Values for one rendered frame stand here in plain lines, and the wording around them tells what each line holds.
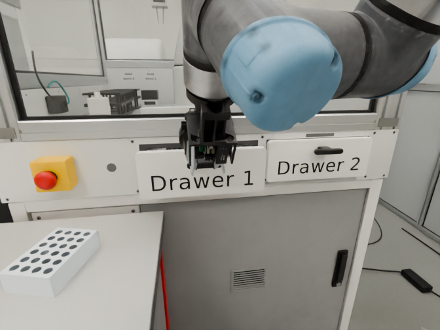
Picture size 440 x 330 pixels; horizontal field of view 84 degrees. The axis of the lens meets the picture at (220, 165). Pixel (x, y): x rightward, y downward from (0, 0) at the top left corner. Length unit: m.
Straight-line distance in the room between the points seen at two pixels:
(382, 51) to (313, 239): 0.68
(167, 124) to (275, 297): 0.68
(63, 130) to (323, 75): 0.57
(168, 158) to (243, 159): 0.17
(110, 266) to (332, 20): 0.47
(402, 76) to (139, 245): 0.49
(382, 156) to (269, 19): 0.69
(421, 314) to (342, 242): 0.84
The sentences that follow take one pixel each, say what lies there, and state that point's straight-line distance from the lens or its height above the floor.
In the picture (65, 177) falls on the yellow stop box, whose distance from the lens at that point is 0.63.
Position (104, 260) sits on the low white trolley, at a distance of 0.53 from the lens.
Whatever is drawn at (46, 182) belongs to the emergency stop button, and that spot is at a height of 0.88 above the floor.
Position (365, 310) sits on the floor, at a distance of 1.57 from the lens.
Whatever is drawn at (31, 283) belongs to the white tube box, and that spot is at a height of 0.78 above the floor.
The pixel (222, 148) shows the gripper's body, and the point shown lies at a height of 0.98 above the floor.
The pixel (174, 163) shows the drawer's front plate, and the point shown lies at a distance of 0.54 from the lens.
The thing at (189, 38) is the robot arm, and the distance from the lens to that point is 0.29.
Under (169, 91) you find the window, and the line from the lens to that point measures 0.60.
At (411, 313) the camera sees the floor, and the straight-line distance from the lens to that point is 1.67.
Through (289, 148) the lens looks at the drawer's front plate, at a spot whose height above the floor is 0.91.
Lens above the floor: 1.07
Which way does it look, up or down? 19 degrees down
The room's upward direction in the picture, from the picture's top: straight up
